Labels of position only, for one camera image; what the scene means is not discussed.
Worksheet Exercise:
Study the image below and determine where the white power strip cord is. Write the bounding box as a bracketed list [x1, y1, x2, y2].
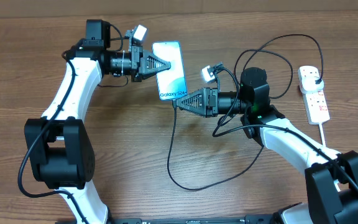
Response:
[318, 123, 326, 147]

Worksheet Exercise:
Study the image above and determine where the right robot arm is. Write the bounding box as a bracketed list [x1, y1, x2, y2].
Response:
[173, 67, 358, 223]

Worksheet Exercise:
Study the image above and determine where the Samsung Galaxy smartphone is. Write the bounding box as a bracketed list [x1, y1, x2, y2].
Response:
[152, 41, 187, 101]

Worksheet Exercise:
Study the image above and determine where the white charger plug adapter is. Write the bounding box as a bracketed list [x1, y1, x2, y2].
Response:
[300, 77, 324, 94]

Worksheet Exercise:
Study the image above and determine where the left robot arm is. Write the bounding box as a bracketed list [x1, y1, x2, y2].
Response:
[17, 19, 171, 223]

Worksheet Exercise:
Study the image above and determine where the black USB charging cable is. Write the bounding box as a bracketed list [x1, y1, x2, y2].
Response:
[167, 34, 324, 192]

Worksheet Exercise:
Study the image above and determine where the white power strip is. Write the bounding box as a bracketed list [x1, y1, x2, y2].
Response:
[297, 65, 330, 124]

